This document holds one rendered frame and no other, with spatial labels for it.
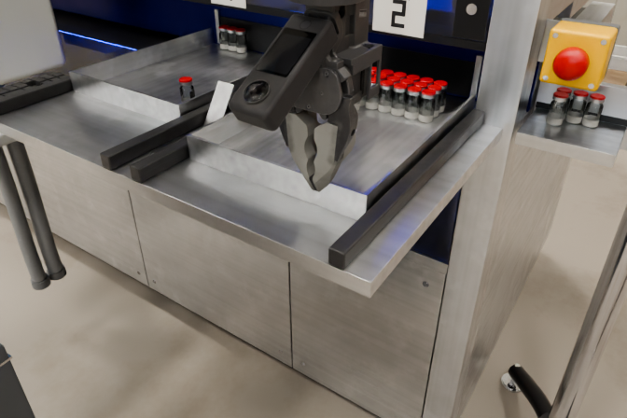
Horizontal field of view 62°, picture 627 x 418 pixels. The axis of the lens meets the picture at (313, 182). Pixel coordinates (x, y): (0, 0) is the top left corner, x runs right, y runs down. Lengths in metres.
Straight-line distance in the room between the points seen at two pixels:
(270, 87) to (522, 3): 0.41
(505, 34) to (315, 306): 0.73
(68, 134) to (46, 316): 1.13
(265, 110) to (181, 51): 0.70
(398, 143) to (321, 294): 0.55
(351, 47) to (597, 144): 0.42
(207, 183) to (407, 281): 0.52
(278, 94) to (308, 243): 0.17
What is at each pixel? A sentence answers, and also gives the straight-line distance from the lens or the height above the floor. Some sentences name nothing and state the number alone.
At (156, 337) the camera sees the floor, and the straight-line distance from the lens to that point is 1.70.
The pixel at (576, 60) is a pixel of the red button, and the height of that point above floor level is 1.00.
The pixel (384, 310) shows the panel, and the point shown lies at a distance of 1.11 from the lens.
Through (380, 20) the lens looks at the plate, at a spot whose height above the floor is 1.01.
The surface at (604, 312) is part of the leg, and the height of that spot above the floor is 0.51.
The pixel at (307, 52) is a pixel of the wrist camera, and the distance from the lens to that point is 0.47.
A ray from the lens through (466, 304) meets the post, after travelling 1.01.
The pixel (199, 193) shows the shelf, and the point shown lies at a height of 0.88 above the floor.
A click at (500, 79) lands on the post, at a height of 0.95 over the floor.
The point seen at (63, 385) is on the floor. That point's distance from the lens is 1.67.
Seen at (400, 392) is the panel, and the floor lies 0.21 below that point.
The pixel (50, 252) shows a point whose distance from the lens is 1.65.
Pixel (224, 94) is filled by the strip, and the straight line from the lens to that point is 0.78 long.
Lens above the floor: 1.21
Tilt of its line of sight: 31 degrees down
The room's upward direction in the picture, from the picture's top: straight up
